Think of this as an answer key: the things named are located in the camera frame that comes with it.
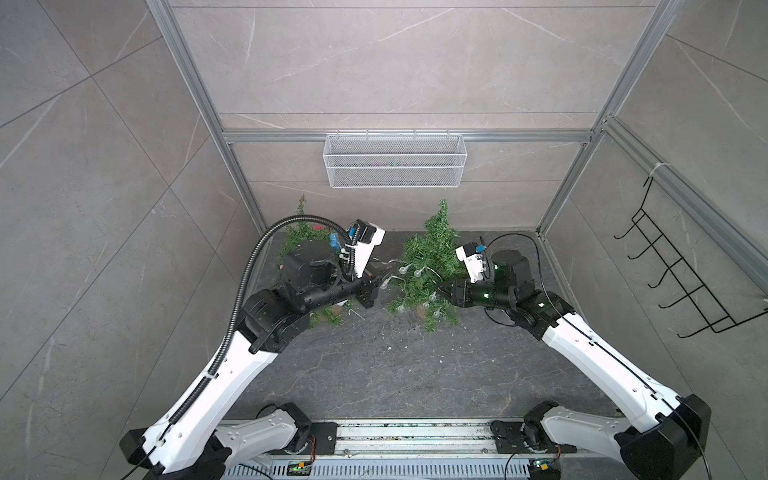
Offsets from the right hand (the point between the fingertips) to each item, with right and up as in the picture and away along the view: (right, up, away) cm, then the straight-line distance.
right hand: (441, 288), depth 72 cm
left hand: (-11, +6, -15) cm, 20 cm away
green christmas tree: (-33, -9, +10) cm, 35 cm away
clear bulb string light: (-10, +5, -7) cm, 13 cm away
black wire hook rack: (+54, -4, -11) cm, 56 cm away
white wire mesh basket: (-11, +41, +29) cm, 51 cm away
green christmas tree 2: (-3, +7, 0) cm, 7 cm away
